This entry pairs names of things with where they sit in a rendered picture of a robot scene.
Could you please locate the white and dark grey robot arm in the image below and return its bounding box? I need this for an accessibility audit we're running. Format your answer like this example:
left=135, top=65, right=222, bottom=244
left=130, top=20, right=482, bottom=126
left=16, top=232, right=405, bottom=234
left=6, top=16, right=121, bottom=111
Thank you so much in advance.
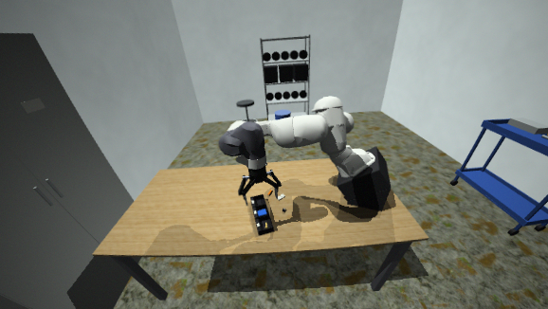
left=218, top=97, right=375, bottom=177

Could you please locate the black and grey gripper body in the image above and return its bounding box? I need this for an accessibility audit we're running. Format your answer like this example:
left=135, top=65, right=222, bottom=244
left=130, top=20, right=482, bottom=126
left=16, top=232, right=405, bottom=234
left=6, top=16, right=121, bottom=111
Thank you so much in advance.
left=248, top=166, right=267, bottom=184

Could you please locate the black rack of bins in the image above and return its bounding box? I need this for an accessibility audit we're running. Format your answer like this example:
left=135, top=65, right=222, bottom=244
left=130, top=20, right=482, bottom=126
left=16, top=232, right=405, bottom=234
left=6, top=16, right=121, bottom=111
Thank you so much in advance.
left=250, top=194, right=274, bottom=235

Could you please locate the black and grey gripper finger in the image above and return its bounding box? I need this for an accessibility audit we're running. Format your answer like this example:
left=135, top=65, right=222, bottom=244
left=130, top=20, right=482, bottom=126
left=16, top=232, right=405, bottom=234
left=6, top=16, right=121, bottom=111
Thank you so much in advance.
left=238, top=175, right=258, bottom=206
left=261, top=170, right=282, bottom=199

